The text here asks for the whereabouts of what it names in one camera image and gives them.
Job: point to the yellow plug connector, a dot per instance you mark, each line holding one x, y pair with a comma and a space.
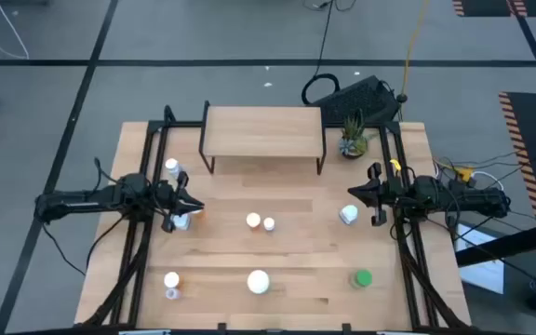
464, 173

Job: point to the white bottle blue label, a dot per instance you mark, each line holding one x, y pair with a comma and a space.
183, 222
348, 214

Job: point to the black metal table frame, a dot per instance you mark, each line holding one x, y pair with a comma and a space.
156, 125

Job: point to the small orange pill bottle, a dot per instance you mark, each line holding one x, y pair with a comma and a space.
269, 223

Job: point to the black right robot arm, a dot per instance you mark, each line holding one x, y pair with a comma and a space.
473, 197

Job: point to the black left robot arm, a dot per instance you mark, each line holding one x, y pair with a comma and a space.
86, 202

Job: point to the green-capped bottle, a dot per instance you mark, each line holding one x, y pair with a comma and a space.
364, 278

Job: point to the wooden shelf black metal legs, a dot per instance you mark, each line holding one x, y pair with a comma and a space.
263, 132

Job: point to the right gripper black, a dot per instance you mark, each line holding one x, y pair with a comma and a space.
389, 195

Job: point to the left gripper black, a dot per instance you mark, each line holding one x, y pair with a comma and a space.
163, 200

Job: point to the white medicine bottle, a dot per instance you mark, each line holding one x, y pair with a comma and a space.
171, 164

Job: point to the black metal pole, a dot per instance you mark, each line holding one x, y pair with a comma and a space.
505, 244

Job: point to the white screen panel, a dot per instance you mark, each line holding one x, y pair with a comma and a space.
482, 274

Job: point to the black computer case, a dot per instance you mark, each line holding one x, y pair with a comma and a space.
356, 100

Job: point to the large white-capped bottle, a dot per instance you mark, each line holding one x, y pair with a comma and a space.
258, 282

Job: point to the potted succulent plant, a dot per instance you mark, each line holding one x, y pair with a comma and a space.
352, 145

